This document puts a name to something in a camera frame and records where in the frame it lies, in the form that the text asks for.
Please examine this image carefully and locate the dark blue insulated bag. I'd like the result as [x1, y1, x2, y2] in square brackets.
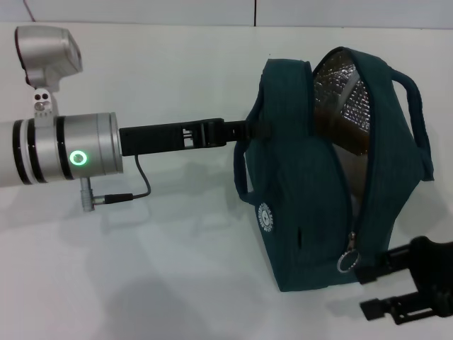
[232, 45, 435, 293]

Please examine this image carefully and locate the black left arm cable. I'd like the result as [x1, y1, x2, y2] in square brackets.
[105, 154, 151, 203]

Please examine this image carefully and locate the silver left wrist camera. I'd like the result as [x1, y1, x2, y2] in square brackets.
[14, 26, 84, 120]

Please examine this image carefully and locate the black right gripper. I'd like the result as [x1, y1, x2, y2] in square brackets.
[357, 236, 453, 326]

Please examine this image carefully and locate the metal zipper pull ring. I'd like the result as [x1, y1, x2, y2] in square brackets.
[336, 232, 360, 274]

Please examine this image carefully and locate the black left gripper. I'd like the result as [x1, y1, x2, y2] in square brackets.
[119, 118, 274, 157]

